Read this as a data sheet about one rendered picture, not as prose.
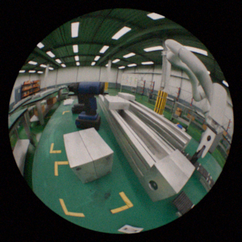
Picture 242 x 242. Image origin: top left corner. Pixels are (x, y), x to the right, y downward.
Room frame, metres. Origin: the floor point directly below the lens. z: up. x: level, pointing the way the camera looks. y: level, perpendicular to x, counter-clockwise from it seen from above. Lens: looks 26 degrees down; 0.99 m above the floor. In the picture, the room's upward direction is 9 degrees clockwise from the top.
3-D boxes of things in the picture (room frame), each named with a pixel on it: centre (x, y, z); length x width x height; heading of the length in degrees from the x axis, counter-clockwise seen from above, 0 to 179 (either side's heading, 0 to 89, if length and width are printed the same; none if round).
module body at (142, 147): (0.46, 0.05, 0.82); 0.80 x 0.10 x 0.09; 25
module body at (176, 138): (0.55, -0.12, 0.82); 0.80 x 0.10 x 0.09; 25
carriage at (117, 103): (0.46, 0.05, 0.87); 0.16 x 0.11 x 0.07; 25
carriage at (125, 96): (0.77, -0.01, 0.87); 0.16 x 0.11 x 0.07; 25
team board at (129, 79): (6.12, -0.15, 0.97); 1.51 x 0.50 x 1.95; 51
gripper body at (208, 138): (0.11, -0.33, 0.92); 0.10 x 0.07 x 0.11; 115
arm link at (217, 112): (0.11, -0.33, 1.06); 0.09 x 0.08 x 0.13; 117
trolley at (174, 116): (2.50, -2.40, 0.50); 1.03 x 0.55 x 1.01; 43
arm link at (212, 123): (0.11, -0.32, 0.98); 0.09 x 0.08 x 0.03; 115
